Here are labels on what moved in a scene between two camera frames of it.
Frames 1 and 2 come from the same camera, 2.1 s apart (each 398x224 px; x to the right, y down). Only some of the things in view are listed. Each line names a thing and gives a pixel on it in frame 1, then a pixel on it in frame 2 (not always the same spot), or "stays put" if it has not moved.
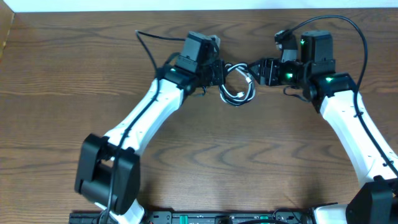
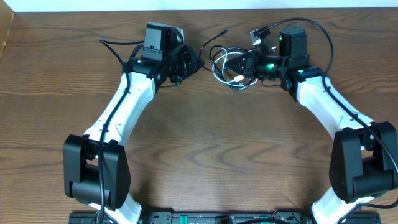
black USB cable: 229,98 → 218,55
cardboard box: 7,17 stays put
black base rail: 273,217 stays put
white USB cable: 234,100 → 238,78
